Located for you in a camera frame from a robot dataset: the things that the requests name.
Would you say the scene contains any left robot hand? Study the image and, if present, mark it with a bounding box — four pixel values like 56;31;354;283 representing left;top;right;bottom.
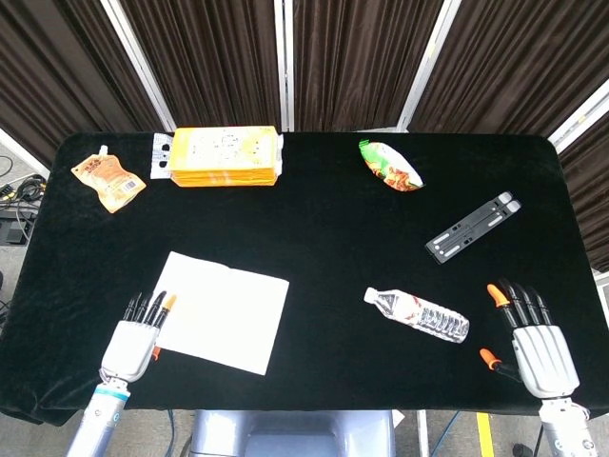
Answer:
98;289;178;385

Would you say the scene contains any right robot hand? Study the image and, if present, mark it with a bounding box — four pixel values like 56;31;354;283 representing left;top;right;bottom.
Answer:
479;278;581;399

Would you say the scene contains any yellow floor tape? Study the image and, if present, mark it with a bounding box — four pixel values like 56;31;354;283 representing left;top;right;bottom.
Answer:
475;412;494;457

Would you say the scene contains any clear plastic water bottle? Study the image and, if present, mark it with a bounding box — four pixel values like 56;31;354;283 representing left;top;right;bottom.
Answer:
363;287;471;345

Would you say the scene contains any white table leg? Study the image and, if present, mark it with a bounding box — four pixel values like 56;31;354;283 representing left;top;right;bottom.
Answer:
415;409;430;457

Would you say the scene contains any black folding laptop stand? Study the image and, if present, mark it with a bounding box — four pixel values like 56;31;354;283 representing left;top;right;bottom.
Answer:
424;190;522;264

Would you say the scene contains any black power strip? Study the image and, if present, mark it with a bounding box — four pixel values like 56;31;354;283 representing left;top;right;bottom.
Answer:
0;209;38;247

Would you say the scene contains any orange spout pouch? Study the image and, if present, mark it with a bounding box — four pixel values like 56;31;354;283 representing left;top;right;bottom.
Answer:
70;145;147;214

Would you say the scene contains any brown curtain panel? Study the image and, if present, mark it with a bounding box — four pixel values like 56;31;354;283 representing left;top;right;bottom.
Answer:
292;0;446;132
559;111;609;272
0;0;163;166
118;0;282;132
408;0;609;134

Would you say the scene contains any grey robot torso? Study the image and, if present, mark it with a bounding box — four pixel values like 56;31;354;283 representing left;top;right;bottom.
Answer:
189;408;396;457

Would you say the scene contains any yellow tissue pack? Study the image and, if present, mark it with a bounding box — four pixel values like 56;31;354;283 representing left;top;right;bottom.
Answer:
149;125;285;189

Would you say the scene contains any black velvet tablecloth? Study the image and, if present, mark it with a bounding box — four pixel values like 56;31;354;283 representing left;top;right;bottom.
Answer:
0;130;609;427

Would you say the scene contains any green snack bag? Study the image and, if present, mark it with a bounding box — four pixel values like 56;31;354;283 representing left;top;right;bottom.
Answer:
358;138;424;192

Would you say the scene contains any black cable bundle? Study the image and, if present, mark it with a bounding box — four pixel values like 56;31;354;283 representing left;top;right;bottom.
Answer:
0;156;49;215

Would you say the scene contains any white screen frame post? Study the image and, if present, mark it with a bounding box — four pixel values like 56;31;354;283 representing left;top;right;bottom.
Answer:
396;0;462;133
100;0;176;133
273;0;295;133
0;127;51;180
546;78;609;153

